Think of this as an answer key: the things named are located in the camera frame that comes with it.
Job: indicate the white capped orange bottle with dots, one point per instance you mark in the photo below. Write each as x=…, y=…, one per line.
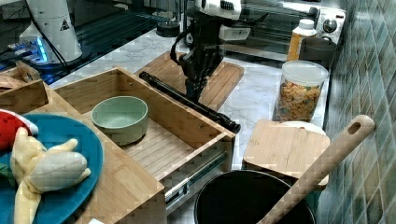
x=305, y=28

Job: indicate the bamboo cutting board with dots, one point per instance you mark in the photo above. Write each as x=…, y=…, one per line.
x=219, y=86

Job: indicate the red plush toy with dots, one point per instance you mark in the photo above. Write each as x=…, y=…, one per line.
x=10, y=122

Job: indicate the clear cereal jar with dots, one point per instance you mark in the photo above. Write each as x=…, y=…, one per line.
x=299, y=90

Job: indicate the dark grey cup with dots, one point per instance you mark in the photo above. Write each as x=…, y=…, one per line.
x=318, y=50

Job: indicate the metal drawer slide rail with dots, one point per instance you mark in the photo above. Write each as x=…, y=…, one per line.
x=190, y=177

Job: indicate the wooden lid board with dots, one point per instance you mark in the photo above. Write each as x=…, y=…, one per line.
x=284, y=149

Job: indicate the green ceramic bowl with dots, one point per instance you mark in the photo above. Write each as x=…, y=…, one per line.
x=124, y=119

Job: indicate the wooden drawer cabinet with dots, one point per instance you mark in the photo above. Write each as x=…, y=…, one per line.
x=125, y=193

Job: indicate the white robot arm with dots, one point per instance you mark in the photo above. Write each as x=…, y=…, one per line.
x=213, y=22

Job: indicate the bamboo drawer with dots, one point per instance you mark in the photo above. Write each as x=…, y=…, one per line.
x=176, y=133

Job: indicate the small wooden box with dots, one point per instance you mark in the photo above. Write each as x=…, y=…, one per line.
x=22, y=89

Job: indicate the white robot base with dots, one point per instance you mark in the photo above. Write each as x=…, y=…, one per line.
x=51, y=34

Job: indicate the plush banana toy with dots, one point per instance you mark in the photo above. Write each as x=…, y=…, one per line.
x=38, y=170

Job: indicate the blue plate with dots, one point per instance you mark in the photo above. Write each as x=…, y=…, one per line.
x=55, y=206

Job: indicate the wooden spatula handle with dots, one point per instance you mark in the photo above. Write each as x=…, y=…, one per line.
x=345, y=142

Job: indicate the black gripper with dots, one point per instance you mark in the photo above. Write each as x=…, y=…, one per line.
x=198, y=64

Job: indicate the black cooking pot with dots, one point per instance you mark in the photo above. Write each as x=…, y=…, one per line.
x=238, y=197

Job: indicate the black round puck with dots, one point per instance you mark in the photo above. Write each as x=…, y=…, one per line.
x=168, y=28

